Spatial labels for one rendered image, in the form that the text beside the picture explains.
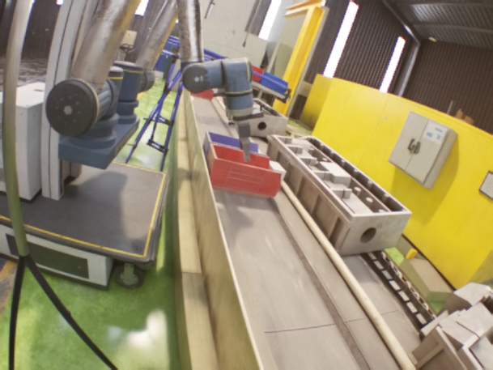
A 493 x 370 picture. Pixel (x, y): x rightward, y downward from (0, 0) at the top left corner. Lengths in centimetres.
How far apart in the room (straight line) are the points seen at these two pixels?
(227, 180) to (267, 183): 19
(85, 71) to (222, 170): 67
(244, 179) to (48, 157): 107
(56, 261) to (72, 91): 91
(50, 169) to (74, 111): 71
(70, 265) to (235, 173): 97
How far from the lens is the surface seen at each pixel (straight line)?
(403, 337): 95
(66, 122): 93
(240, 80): 99
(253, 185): 116
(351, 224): 98
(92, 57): 92
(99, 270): 141
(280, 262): 87
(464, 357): 76
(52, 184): 160
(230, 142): 146
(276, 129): 233
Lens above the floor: 126
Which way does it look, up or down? 23 degrees down
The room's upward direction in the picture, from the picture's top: 20 degrees clockwise
